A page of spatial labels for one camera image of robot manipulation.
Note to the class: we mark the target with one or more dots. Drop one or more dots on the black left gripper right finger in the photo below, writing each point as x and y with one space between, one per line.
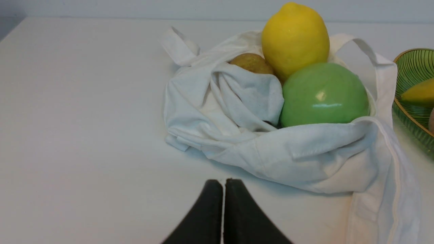
244 220

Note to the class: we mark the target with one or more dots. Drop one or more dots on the white cloth bag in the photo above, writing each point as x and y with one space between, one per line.
231 115

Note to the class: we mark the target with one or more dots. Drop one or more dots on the brown kiwi fruit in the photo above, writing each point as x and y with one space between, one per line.
253 63

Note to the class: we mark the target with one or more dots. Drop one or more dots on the green apple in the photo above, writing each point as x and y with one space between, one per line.
323 93

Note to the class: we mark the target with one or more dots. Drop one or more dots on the yellow banana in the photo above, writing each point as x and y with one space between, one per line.
421 94

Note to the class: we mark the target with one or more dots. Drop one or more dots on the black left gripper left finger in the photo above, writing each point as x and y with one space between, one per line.
202 224

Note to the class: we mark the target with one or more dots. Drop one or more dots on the green ribbed plate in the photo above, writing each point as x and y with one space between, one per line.
415 66

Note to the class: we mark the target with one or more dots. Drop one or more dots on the yellow lemon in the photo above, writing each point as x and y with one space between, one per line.
293 38

